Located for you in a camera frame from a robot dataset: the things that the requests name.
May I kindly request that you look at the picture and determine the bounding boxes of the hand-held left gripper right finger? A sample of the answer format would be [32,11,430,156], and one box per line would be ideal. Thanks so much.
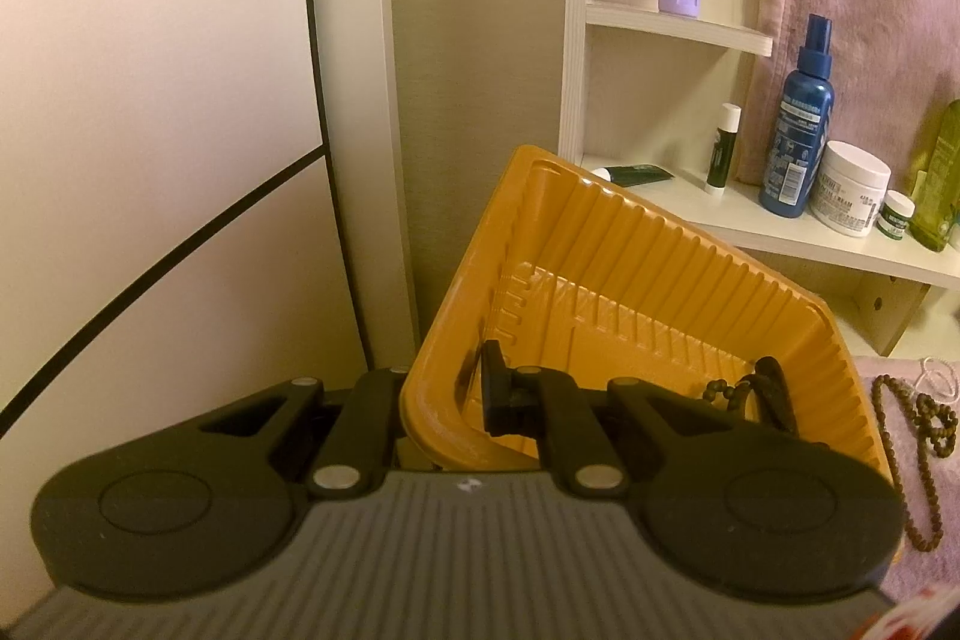
[480,340,751,498]

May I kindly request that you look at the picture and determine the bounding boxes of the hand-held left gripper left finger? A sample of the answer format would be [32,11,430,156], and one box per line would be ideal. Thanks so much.
[191,367,411,500]

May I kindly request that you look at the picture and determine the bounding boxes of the orange plastic tray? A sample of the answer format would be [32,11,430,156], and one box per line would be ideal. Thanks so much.
[397,143,897,487]

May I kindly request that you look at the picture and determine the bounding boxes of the dark bead bracelet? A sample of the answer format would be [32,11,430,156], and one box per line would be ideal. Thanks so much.
[701,380,753,422]

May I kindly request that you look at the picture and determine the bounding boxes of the dark green tube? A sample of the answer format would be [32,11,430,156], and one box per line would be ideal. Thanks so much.
[590,162,674,186]

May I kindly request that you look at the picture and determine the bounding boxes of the white and green lip balm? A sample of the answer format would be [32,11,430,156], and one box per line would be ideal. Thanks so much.
[705,103,743,195]

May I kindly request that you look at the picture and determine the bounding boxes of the cream wooden shelf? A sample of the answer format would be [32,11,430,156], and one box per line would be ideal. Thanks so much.
[559,0,960,360]

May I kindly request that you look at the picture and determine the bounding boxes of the blue spray bottle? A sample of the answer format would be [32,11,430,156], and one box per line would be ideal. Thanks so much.
[757,14,837,219]

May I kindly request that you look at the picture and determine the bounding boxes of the white cream jar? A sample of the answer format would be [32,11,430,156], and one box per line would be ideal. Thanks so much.
[806,140,892,238]

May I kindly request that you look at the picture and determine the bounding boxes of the white panel with black edge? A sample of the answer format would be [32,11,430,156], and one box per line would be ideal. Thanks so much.
[0,0,372,446]

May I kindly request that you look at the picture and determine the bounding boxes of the small green-label jar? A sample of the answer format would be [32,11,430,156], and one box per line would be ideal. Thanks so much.
[879,190,917,242]

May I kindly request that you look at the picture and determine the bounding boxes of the pink table towel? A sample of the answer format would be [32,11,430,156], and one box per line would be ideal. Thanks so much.
[851,353,960,603]

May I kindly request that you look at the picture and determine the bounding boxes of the red and white packet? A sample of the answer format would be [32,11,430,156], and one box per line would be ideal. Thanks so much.
[874,581,960,640]

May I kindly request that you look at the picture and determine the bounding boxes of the green oil bottle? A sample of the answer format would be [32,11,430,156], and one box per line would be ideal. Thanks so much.
[909,98,960,253]

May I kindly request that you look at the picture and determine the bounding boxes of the brown bead necklace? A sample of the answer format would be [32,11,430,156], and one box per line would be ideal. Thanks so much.
[870,374,947,552]

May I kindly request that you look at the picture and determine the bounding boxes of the white pearl bracelet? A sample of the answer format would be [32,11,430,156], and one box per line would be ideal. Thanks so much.
[916,355,960,402]

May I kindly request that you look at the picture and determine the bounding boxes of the dark green bead necklace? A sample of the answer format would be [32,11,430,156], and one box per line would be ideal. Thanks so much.
[907,389,960,457]

